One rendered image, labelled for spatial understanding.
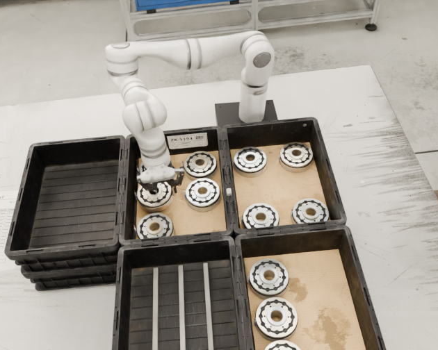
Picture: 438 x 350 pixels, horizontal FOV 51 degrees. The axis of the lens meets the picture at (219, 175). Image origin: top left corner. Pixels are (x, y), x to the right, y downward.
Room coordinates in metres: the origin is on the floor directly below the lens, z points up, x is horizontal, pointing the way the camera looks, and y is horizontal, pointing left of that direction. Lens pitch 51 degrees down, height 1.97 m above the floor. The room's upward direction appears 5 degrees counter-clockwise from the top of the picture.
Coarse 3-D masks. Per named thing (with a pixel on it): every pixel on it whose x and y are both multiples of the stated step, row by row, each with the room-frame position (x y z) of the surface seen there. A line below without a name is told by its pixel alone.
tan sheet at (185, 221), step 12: (180, 156) 1.00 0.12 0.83; (216, 156) 0.98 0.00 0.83; (216, 180) 0.89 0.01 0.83; (180, 192) 0.85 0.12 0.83; (180, 204) 0.81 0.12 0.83; (144, 216) 0.78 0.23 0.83; (168, 216) 0.77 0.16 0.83; (180, 216) 0.77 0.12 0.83; (192, 216) 0.76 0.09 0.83; (204, 216) 0.76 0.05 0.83; (216, 216) 0.75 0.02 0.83; (180, 228) 0.72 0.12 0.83; (192, 228) 0.72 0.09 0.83; (204, 228) 0.71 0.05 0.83; (216, 228) 0.71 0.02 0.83
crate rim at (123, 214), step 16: (192, 128) 1.02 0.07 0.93; (208, 128) 1.01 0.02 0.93; (128, 144) 0.98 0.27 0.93; (128, 160) 0.91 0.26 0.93; (224, 160) 0.88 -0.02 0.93; (128, 176) 0.85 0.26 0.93; (224, 176) 0.83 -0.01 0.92; (224, 192) 0.76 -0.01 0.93; (128, 240) 0.64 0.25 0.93; (144, 240) 0.64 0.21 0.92; (160, 240) 0.63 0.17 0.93
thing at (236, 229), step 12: (276, 120) 1.02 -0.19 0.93; (288, 120) 1.02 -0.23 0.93; (300, 120) 1.02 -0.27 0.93; (312, 120) 1.01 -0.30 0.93; (228, 144) 0.94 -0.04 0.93; (324, 144) 0.91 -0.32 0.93; (228, 156) 0.89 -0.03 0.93; (324, 156) 0.86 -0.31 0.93; (228, 168) 0.85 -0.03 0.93; (228, 180) 0.81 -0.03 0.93; (336, 192) 0.73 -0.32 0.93; (336, 204) 0.70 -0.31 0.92; (252, 228) 0.64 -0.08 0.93; (264, 228) 0.64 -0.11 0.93; (276, 228) 0.63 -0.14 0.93; (288, 228) 0.63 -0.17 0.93
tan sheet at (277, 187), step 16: (272, 160) 0.95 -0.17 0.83; (240, 176) 0.89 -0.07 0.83; (272, 176) 0.88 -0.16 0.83; (288, 176) 0.88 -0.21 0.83; (304, 176) 0.87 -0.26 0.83; (240, 192) 0.83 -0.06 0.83; (256, 192) 0.83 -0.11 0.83; (272, 192) 0.82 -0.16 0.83; (288, 192) 0.82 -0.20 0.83; (304, 192) 0.81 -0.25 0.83; (320, 192) 0.81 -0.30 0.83; (240, 208) 0.77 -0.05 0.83; (288, 208) 0.76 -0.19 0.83; (240, 224) 0.72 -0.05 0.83; (288, 224) 0.70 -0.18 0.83
